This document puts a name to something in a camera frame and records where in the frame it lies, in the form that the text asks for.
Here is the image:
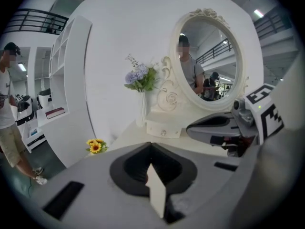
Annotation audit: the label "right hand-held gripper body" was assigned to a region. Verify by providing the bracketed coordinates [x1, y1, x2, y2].
[232, 84, 285, 145]

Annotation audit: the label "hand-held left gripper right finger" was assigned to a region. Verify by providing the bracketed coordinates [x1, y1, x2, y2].
[150, 142, 260, 229]

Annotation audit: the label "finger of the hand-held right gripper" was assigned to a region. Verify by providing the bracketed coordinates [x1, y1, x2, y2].
[186, 113, 243, 143]
[209, 134, 251, 156]

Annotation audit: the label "dark red book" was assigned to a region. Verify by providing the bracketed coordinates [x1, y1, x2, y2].
[45, 107, 66, 120]

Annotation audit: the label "white oval ornate mirror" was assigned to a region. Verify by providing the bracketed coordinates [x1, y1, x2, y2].
[152, 8, 250, 115]

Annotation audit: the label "white shelf unit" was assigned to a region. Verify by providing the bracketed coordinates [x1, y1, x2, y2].
[37, 15, 92, 152]

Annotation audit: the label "purple white flowers in vase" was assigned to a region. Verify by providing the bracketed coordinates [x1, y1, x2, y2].
[123, 53, 161, 128]

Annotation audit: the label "black mezzanine railing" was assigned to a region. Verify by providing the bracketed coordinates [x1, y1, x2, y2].
[3, 8, 69, 35]
[254, 8, 293, 40]

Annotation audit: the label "white dressing table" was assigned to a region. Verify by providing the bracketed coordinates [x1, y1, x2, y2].
[104, 110, 229, 157]

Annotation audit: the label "sunflowers in white vase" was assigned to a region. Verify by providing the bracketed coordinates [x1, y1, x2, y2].
[85, 138, 109, 155]

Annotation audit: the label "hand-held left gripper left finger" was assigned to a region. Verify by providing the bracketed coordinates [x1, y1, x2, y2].
[28, 142, 165, 229]

